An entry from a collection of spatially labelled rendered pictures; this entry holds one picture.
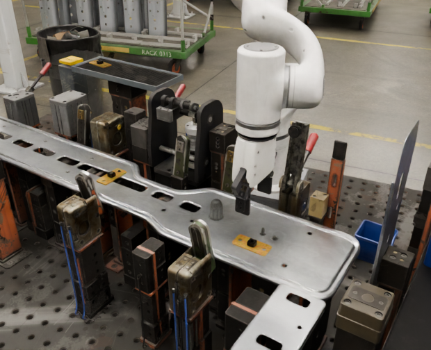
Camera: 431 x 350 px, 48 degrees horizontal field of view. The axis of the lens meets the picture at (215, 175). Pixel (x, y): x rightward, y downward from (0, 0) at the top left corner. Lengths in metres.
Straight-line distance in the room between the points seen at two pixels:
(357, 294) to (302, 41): 0.46
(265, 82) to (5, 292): 0.99
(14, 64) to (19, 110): 3.22
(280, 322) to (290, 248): 0.21
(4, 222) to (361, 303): 1.05
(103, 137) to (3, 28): 3.52
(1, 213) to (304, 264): 0.90
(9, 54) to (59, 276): 3.67
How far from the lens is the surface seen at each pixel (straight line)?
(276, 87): 0.85
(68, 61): 1.79
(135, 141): 1.45
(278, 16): 0.93
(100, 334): 1.32
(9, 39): 4.96
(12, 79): 5.07
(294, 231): 1.12
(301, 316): 0.93
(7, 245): 1.59
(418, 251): 1.15
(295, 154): 1.15
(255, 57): 0.83
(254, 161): 0.90
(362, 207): 1.79
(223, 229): 1.11
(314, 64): 0.87
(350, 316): 0.89
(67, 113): 1.58
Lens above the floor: 1.67
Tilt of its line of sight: 31 degrees down
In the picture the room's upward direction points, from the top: straight up
